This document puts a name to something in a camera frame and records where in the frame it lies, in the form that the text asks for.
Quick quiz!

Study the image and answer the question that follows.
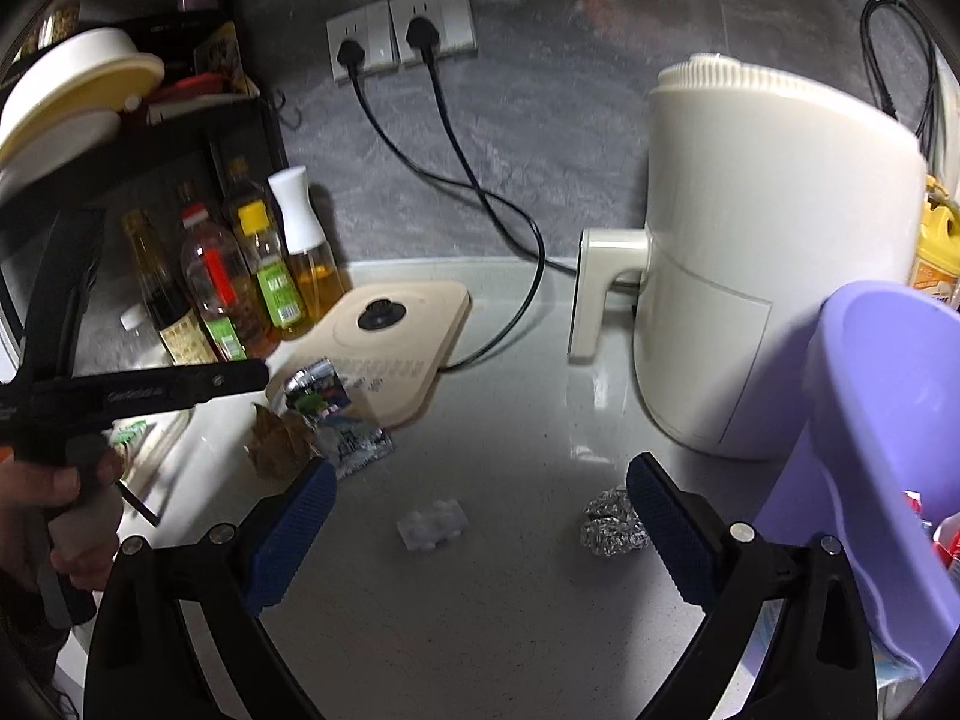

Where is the foil ball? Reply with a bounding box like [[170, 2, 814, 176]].
[[581, 486, 650, 557]]

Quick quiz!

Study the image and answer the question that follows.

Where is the cream induction cooker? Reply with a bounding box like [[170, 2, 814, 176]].
[[266, 281, 473, 428]]

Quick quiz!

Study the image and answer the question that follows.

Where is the clear plastic wrapper piece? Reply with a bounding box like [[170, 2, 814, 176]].
[[397, 499, 467, 553]]

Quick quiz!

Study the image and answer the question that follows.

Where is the white bottle with green label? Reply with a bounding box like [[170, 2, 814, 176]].
[[111, 420, 185, 482]]

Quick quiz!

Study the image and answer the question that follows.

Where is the red and white wrapper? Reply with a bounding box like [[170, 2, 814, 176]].
[[904, 491, 960, 565]]

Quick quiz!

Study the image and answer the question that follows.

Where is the person's left hand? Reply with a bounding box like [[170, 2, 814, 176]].
[[0, 448, 127, 593]]

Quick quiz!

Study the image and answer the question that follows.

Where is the white-topped oil sprayer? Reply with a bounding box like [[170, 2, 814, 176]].
[[268, 166, 351, 320]]

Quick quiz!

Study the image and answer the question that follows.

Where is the white printed packet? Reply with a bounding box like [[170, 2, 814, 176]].
[[322, 418, 396, 482]]

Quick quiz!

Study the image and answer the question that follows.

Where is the black power cable with plug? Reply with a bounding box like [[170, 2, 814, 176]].
[[403, 15, 582, 275], [335, 37, 546, 372]]

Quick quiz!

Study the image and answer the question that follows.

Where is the small clear white-capped bottle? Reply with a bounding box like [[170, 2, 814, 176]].
[[120, 306, 162, 361]]

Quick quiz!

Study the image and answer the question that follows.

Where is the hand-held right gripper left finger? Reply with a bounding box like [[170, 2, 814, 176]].
[[84, 457, 337, 720]]

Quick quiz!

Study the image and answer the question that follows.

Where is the brown-capped bottle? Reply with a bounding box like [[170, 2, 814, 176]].
[[223, 157, 261, 205]]

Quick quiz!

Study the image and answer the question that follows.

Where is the cream plastic basin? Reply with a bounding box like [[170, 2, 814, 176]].
[[0, 28, 166, 166]]

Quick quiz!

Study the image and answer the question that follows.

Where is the looped black cable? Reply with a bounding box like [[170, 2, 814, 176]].
[[861, 0, 940, 145]]

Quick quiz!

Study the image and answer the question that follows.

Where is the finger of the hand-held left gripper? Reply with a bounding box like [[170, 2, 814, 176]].
[[21, 208, 106, 391], [97, 358, 271, 421]]

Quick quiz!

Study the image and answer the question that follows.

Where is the yellow plastic bottle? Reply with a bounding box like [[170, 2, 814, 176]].
[[907, 176, 960, 310]]

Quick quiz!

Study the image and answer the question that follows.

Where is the grey wall socket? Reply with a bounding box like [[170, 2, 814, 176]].
[[327, 0, 398, 83], [388, 0, 479, 66]]

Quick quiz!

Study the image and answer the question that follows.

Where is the brown paper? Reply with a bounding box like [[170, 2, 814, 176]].
[[247, 401, 325, 482]]

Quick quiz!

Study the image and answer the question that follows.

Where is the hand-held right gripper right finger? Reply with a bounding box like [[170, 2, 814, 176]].
[[626, 452, 877, 720]]

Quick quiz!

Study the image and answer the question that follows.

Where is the black metal kitchen rack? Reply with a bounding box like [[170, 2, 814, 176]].
[[0, 7, 290, 365]]

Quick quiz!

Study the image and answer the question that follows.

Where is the yellow-capped green-labelled bottle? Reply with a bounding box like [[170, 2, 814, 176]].
[[236, 201, 312, 341]]

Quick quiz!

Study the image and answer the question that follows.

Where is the cream air fryer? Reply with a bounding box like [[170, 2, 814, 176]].
[[568, 52, 931, 461]]

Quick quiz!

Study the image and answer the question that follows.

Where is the silver green-printed snack wrapper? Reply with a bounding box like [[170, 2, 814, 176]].
[[283, 358, 353, 419]]

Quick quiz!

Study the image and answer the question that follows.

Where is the dark soy sauce bottle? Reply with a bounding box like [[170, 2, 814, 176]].
[[121, 210, 218, 367]]

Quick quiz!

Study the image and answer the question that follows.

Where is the purple plastic bucket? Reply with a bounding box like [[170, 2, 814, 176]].
[[754, 280, 960, 683]]

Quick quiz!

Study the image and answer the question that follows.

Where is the red-capped oil bottle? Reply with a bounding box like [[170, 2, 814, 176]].
[[180, 204, 280, 362]]

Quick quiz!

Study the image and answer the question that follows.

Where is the printed seasoning box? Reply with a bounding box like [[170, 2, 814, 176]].
[[193, 21, 252, 91]]

